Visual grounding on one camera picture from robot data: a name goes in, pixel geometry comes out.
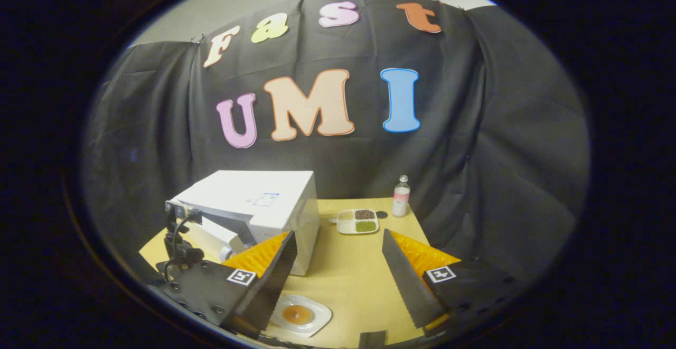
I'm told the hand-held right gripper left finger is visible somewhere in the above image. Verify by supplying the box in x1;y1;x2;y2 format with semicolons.
158;231;298;340

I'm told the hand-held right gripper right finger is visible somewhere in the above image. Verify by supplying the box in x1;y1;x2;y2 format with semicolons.
381;229;529;334

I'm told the brown sugared donut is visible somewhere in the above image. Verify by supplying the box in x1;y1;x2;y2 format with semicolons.
282;305;314;325

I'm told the white microwave oven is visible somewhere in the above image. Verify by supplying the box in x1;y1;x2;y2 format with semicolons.
165;169;321;277

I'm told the white square plate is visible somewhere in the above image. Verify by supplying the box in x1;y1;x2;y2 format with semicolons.
270;294;333;338

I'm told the small black object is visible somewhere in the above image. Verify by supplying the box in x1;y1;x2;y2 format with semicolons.
359;331;387;349

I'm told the white divided dish of grains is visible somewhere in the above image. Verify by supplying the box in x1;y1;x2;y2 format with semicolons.
336;209;380;235

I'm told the clear bottle with pink label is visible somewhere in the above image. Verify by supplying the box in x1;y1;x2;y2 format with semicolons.
392;175;411;218

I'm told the black backdrop cloth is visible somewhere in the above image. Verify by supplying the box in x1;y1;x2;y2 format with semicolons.
82;0;591;286

